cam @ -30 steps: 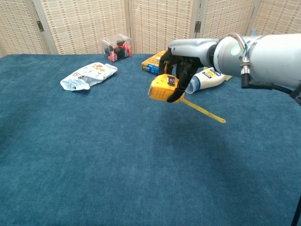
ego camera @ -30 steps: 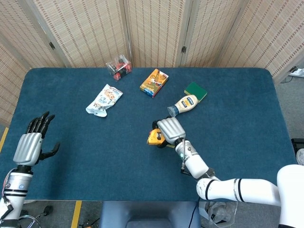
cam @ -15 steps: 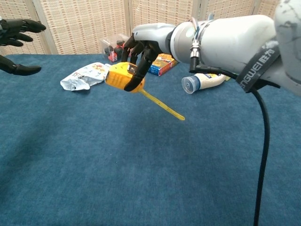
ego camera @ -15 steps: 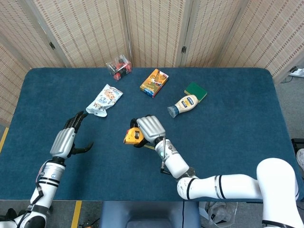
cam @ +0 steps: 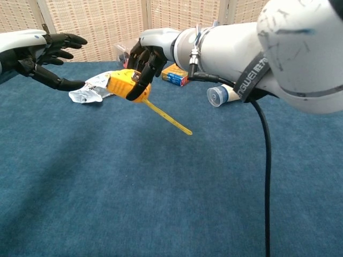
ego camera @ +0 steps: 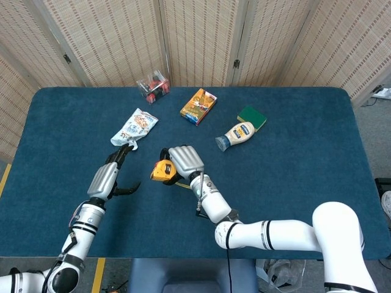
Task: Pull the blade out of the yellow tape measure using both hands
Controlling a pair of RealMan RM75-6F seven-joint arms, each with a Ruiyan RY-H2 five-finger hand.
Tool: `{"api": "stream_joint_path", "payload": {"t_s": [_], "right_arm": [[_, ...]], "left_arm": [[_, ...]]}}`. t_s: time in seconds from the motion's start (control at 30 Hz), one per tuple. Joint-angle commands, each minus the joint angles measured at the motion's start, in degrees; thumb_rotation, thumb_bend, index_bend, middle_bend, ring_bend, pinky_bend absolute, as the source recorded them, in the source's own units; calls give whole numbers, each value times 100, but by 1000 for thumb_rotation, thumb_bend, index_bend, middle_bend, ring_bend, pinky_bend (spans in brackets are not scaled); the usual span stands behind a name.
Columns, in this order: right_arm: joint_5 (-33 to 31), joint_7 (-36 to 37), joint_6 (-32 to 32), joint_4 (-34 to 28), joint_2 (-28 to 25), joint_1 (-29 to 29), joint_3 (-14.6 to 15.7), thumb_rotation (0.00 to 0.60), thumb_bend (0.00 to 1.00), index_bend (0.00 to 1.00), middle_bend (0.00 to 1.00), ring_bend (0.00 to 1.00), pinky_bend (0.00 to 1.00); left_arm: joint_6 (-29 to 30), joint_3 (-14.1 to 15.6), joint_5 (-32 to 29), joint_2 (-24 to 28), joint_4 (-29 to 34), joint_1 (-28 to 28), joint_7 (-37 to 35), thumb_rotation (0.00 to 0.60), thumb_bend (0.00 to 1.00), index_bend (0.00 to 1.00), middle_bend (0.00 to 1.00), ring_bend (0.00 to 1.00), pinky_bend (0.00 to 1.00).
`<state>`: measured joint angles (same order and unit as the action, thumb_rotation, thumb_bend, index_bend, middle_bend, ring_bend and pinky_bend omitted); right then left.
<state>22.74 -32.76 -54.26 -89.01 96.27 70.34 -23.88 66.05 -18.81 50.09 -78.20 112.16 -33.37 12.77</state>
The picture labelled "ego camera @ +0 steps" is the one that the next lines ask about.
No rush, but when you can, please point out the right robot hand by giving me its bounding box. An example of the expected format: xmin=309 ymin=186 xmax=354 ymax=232
xmin=159 ymin=145 xmax=205 ymax=186

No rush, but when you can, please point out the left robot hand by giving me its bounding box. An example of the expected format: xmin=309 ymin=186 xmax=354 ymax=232
xmin=87 ymin=144 xmax=142 ymax=201

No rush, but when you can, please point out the yellow tape measure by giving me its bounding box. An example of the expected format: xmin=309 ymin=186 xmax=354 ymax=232
xmin=150 ymin=159 xmax=191 ymax=189

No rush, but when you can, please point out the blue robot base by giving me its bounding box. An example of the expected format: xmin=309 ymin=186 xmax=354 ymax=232
xmin=126 ymin=258 xmax=259 ymax=293

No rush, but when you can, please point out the white snack bag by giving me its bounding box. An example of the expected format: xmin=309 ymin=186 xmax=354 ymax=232
xmin=110 ymin=107 xmax=159 ymax=151

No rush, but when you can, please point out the colourful card box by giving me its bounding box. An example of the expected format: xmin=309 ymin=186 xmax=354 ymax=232
xmin=179 ymin=88 xmax=218 ymax=126

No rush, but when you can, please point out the mayonnaise squeeze bottle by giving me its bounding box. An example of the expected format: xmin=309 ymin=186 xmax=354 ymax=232
xmin=214 ymin=121 xmax=256 ymax=152

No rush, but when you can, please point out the clear box with red black items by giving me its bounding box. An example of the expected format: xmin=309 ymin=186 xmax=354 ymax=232
xmin=136 ymin=70 xmax=170 ymax=105

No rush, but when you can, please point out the green yellow sponge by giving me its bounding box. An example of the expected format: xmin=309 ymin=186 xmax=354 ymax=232
xmin=236 ymin=105 xmax=267 ymax=132

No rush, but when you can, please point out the blue table cloth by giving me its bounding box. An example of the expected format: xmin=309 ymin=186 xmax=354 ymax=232
xmin=0 ymin=86 xmax=391 ymax=261

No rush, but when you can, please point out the woven folding screen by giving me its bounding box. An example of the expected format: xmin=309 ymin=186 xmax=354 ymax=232
xmin=0 ymin=0 xmax=391 ymax=162

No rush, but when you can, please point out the clear plastic bag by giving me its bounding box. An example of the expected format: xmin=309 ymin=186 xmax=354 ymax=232
xmin=263 ymin=259 xmax=306 ymax=289

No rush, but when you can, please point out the white power strip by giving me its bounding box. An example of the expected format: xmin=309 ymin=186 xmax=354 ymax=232
xmin=370 ymin=87 xmax=391 ymax=99

